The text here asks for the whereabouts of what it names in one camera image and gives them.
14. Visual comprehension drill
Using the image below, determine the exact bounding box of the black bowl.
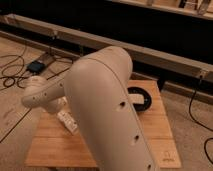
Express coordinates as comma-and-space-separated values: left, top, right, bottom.
128, 87, 152, 112

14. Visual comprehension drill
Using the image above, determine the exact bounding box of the black floor cable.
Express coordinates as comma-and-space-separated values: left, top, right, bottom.
0, 43, 75, 90

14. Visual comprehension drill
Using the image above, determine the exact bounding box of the black power adapter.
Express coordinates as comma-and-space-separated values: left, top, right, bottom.
27, 61, 45, 74

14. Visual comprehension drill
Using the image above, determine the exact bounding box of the wooden table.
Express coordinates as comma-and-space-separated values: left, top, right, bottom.
25, 80, 181, 171

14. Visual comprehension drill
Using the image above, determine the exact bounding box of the white plastic bottle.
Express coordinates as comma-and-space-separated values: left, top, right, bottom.
57, 111, 78, 135

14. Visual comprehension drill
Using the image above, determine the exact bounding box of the black cable at right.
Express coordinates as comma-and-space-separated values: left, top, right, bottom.
188, 75, 213, 166

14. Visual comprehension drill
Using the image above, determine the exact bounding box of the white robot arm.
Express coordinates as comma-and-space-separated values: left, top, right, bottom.
21, 46, 159, 171

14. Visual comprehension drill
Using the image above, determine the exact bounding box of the white sponge block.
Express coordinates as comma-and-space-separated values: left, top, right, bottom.
130, 94, 144, 104

